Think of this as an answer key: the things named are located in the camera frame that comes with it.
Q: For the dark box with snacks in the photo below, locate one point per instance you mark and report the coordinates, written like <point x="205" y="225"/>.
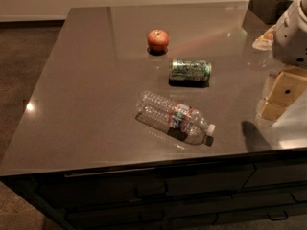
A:
<point x="271" y="2"/>

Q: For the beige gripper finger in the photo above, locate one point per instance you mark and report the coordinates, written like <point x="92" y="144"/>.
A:
<point x="280" y="91"/>
<point x="264" y="41"/>

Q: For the clear plastic water bottle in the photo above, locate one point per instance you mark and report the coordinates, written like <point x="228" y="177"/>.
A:
<point x="179" y="120"/>

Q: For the dark drawer cabinet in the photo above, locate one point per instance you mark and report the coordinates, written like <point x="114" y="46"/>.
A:
<point x="169" y="196"/>

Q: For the green soda can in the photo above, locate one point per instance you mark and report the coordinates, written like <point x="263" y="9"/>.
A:
<point x="189" y="70"/>

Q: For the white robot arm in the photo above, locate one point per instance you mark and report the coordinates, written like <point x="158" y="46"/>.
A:
<point x="288" y="41"/>

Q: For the red apple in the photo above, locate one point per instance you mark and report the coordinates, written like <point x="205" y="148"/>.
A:
<point x="158" y="40"/>

